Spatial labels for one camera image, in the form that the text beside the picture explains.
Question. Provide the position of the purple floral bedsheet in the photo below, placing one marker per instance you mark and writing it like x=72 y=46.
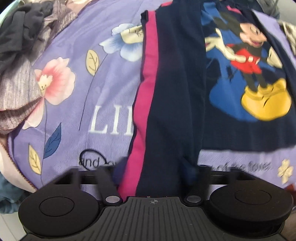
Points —
x=89 y=76

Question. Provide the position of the grey striped cloth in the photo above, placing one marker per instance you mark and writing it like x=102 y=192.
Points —
x=20 y=92

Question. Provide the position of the black crumpled garment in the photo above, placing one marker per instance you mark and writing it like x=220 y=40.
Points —
x=20 y=30

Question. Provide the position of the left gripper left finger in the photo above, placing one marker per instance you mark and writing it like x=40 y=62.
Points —
x=106 y=187

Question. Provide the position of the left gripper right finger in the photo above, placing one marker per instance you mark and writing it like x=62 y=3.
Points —
x=197 y=192

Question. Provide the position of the navy pink kids garment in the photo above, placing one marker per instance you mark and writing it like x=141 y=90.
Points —
x=217 y=88

